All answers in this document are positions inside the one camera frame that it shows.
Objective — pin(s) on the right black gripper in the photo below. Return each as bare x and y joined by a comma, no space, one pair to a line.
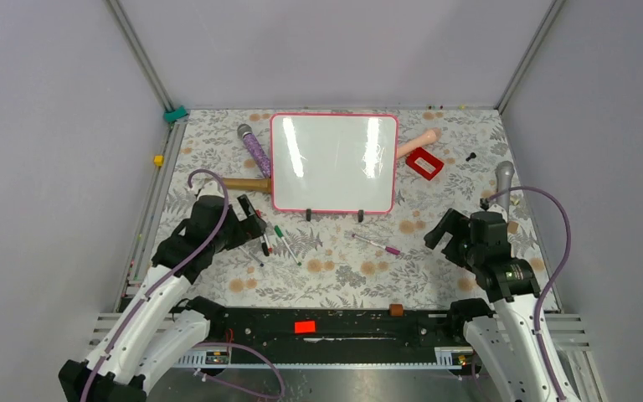
456,224

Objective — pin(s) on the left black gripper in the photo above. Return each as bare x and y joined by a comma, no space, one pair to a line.
251,226

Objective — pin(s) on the black capped marker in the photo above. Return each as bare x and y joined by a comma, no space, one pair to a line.
265,245

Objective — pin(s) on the pink framed whiteboard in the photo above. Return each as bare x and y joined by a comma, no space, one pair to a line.
333,163

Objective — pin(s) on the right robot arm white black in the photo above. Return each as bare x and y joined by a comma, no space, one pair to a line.
507,329

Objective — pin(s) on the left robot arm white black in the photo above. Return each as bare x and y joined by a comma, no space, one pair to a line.
133,355

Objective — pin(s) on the red capped marker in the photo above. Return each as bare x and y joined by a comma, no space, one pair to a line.
271,249

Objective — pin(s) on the green capped marker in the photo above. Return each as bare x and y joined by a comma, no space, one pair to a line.
281,236

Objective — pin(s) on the blue capped marker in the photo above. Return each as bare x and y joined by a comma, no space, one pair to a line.
253,257

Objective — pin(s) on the pink capped marker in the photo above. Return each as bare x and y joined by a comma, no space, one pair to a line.
386,248

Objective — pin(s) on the small brown block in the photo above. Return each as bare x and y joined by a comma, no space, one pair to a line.
396,310

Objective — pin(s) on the purple glitter microphone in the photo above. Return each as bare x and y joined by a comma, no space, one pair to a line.
255,149

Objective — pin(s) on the floral patterned table mat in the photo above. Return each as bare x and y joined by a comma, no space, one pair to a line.
337,270

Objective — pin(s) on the silver grey microphone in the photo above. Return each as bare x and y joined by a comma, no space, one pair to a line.
504,173

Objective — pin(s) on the pink toy microphone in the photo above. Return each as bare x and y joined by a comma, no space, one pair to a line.
429,136

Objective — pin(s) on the red tape label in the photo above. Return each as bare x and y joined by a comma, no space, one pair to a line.
304,327

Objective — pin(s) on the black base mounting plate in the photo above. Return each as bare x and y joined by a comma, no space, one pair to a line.
340,332

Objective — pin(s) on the red rectangular frame block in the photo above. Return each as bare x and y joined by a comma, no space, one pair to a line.
424,163

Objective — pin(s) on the aluminium slotted rail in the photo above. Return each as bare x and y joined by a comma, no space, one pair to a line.
432,359

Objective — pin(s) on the teal corner bracket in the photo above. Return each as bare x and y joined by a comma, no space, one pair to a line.
173,116

